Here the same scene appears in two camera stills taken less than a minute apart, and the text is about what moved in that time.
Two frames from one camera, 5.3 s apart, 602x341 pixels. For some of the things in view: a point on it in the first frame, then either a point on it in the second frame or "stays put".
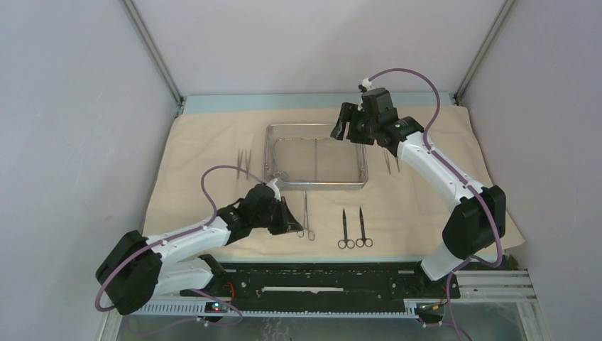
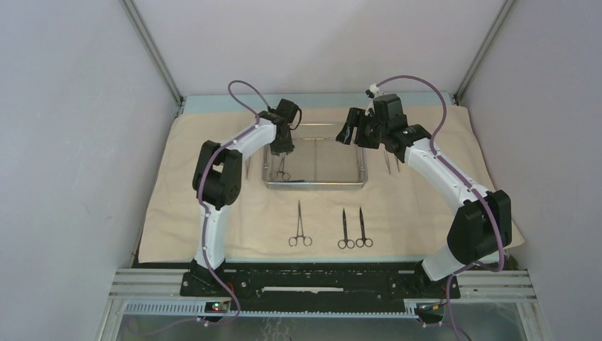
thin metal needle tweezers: x=387 y=163 stays put
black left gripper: x=287 y=223 → x=286 y=148
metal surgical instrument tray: x=307 y=156 stays put
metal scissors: x=346 y=243 stays put
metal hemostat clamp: x=311 y=234 → x=307 y=240
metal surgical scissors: x=361 y=242 stays put
